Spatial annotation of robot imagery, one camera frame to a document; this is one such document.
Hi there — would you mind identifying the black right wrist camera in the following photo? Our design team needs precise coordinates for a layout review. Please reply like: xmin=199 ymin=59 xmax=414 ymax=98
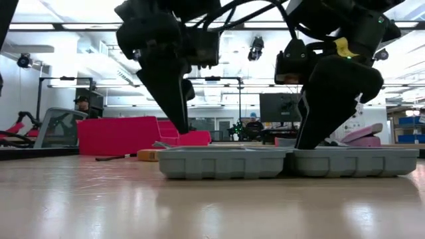
xmin=274 ymin=39 xmax=316 ymax=86

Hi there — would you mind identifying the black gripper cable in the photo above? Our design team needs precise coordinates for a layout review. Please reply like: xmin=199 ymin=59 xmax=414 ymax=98
xmin=195 ymin=0 xmax=290 ymax=33
xmin=272 ymin=0 xmax=333 ymax=42

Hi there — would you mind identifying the black robot with green light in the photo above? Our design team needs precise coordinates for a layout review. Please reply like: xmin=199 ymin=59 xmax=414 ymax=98
xmin=228 ymin=121 xmax=247 ymax=140

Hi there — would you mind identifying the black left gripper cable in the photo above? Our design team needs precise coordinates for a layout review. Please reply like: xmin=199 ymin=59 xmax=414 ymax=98
xmin=195 ymin=0 xmax=290 ymax=33

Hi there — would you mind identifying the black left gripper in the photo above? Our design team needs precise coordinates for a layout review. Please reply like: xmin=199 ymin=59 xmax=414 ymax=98
xmin=114 ymin=0 xmax=196 ymax=135

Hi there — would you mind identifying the grey plastic tool case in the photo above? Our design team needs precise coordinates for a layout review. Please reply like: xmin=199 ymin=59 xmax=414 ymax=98
xmin=153 ymin=141 xmax=420 ymax=181

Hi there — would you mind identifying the yellow tape measure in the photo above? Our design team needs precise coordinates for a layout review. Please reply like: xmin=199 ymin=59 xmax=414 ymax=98
xmin=96 ymin=148 xmax=161 ymax=163

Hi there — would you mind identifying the person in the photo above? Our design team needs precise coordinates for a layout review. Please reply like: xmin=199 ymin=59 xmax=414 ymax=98
xmin=73 ymin=95 xmax=100 ymax=120
xmin=244 ymin=112 xmax=266 ymax=141

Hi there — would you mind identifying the black background rig frame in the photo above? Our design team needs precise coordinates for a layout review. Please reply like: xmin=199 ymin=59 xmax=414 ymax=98
xmin=185 ymin=76 xmax=243 ymax=132
xmin=35 ymin=76 xmax=96 ymax=129

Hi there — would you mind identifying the black overhead camera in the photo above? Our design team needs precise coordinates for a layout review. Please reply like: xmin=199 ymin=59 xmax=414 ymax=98
xmin=247 ymin=35 xmax=266 ymax=62

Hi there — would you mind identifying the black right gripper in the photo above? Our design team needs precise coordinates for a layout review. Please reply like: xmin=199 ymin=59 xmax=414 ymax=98
xmin=297 ymin=12 xmax=402 ymax=150

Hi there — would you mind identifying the black computer monitor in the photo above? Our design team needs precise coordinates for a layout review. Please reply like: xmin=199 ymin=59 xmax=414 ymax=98
xmin=259 ymin=93 xmax=302 ymax=123

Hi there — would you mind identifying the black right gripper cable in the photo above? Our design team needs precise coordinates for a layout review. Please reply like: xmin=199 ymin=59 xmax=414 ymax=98
xmin=272 ymin=0 xmax=333 ymax=42

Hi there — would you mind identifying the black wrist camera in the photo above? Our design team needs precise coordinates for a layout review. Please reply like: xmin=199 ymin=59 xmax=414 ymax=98
xmin=185 ymin=28 xmax=220 ymax=69
xmin=274 ymin=39 xmax=316 ymax=86

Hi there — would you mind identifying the white pillar with posters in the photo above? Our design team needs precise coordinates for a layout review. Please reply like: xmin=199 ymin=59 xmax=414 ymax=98
xmin=331 ymin=96 xmax=366 ymax=142

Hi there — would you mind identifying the black overhead rig bar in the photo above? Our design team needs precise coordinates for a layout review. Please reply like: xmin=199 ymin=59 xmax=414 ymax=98
xmin=9 ymin=21 xmax=419 ymax=33

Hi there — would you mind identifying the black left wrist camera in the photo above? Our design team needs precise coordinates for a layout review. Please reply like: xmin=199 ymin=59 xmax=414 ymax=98
xmin=185 ymin=28 xmax=220 ymax=69

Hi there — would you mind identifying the black ceiling spotlight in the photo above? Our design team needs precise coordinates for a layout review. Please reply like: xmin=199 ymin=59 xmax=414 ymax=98
xmin=17 ymin=52 xmax=33 ymax=70
xmin=375 ymin=48 xmax=390 ymax=62

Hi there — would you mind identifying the red plastic bin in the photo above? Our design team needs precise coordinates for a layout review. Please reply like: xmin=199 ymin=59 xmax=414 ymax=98
xmin=76 ymin=116 xmax=213 ymax=157

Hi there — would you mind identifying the blue storage bin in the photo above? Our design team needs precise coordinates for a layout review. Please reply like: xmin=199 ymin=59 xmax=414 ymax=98
xmin=397 ymin=134 xmax=425 ymax=145
xmin=398 ymin=116 xmax=425 ymax=127

